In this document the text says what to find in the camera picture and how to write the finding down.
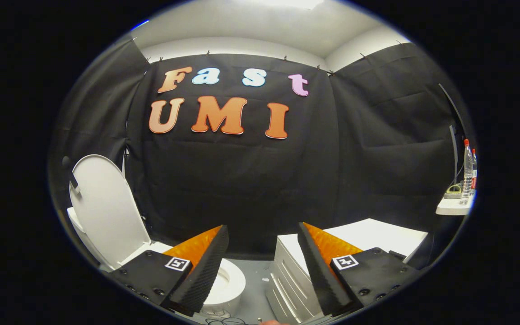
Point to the white toilet with tank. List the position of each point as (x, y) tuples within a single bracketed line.
[(79, 234)]

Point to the ceiling light panel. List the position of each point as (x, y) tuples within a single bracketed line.
[(291, 2), (139, 25)]

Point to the black block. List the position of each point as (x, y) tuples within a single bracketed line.
[(397, 255)]

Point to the white drawer cabinet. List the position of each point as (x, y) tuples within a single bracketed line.
[(377, 234)]

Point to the clear plastic bottle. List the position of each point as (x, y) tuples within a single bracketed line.
[(467, 171)]

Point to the yellow-green tape roll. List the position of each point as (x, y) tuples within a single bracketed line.
[(453, 193)]

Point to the white side table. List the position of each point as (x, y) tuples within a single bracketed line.
[(454, 207)]

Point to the black backdrop cloth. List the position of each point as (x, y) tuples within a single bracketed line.
[(260, 180)]

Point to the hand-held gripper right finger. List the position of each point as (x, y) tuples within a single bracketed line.
[(318, 271)]

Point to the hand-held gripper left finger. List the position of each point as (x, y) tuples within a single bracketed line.
[(203, 275)]

